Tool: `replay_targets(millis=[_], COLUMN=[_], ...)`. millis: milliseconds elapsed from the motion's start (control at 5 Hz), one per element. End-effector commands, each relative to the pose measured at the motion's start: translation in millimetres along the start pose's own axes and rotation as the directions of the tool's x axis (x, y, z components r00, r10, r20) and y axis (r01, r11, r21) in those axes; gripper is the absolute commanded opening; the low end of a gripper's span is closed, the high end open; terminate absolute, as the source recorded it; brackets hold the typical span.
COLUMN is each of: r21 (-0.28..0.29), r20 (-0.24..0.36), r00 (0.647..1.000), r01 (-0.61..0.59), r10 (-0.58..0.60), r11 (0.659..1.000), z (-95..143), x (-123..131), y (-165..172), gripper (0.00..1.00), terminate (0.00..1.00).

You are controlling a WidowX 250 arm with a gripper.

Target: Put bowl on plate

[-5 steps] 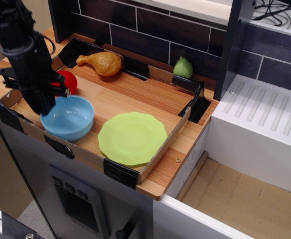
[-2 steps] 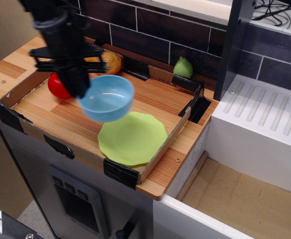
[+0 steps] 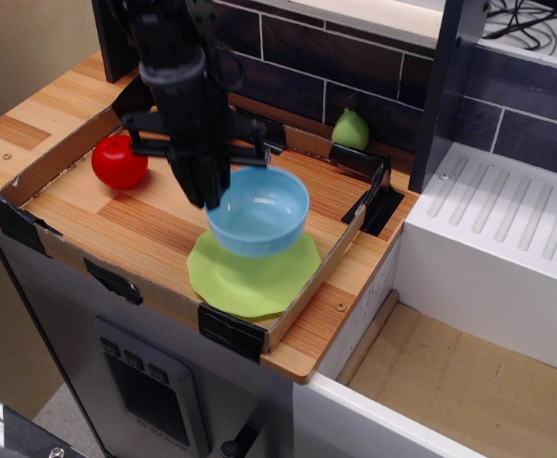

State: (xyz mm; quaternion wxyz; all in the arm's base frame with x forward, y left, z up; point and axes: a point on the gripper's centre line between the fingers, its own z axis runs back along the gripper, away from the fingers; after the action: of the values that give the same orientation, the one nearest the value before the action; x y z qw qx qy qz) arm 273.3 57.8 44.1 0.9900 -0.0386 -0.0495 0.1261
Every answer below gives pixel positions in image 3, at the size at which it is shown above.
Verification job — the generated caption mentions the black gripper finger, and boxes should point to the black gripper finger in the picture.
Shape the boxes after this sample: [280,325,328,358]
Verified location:
[203,156,231,210]
[169,157,212,207]

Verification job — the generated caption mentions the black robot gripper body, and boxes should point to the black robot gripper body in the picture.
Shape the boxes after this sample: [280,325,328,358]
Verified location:
[121,52,269,167]

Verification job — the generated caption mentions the light blue plastic bowl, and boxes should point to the light blue plastic bowl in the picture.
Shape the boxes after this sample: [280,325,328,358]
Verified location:
[206,167,310,258]

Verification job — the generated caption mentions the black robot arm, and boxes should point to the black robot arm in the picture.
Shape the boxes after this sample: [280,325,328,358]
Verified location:
[109,1,269,210]

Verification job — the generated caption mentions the green plastic plate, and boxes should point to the green plastic plate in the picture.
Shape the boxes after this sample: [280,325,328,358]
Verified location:
[187,231,321,321]

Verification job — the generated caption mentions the red toy apple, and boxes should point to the red toy apple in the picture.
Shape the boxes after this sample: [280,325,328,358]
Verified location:
[92,135,148,190]

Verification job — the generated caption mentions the cardboard tray with black tape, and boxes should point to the cardboard tray with black tape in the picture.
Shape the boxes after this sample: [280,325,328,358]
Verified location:
[0,71,406,366]

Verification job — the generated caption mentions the green toy pear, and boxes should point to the green toy pear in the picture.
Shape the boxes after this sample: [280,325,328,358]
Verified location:
[332,109,370,150]

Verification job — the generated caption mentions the toy oven door panel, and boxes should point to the toy oven door panel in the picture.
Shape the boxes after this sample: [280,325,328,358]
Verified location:
[92,318,211,457]

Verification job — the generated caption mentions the white toy sink unit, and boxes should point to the white toy sink unit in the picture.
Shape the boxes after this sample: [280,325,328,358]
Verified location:
[293,144,557,457]

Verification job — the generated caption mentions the dark grey left post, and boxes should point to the dark grey left post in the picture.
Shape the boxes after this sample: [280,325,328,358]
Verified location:
[92,0,138,83]

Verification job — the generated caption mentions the dark grey vertical post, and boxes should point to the dark grey vertical post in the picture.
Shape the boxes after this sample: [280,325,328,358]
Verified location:
[409,0,488,193]

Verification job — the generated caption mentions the black cables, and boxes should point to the black cables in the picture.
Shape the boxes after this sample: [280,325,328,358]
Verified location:
[482,0,557,53]

